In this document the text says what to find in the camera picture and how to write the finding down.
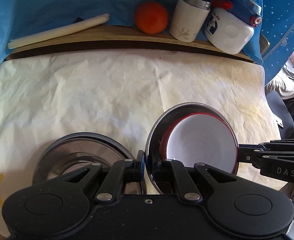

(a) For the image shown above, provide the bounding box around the blue dotted cloth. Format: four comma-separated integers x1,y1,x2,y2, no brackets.
261,0,294,83

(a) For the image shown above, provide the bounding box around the orange fruit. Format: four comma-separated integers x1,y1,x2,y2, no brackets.
134,2,169,35

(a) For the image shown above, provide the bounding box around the white steel thermos cup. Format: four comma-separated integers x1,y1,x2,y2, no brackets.
169,0,211,42

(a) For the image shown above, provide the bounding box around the cream paper table cover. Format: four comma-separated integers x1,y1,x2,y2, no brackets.
0,50,280,236

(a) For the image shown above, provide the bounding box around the wooden shelf board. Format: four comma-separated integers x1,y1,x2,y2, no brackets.
5,25,253,62

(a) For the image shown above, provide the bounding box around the red-rimmed white bowl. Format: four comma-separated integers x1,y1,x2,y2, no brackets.
159,112,238,173

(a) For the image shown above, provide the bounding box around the white rolled paper tube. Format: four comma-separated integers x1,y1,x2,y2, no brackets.
7,14,109,49

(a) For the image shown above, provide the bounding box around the white bottle blue cap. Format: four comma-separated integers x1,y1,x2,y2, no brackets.
204,0,262,55

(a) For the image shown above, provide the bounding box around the deep steel bowl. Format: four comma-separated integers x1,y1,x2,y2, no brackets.
145,101,239,195

